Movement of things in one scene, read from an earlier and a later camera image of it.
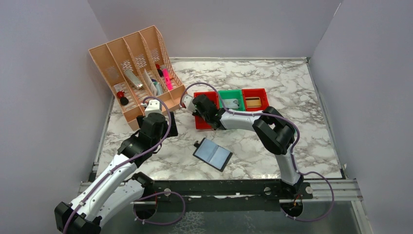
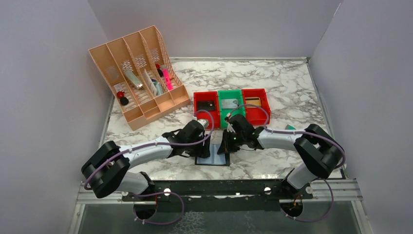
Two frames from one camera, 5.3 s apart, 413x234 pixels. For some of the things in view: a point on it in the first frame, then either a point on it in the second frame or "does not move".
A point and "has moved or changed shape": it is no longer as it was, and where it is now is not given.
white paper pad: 150,83 does not move
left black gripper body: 173,131 to 198,149
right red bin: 255,99 does not move
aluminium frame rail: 340,190 does not move
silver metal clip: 136,82 does not move
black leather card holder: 212,154 has moved or changed shape
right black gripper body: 196,113 to 232,141
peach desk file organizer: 140,67 does not move
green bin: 232,99 does not move
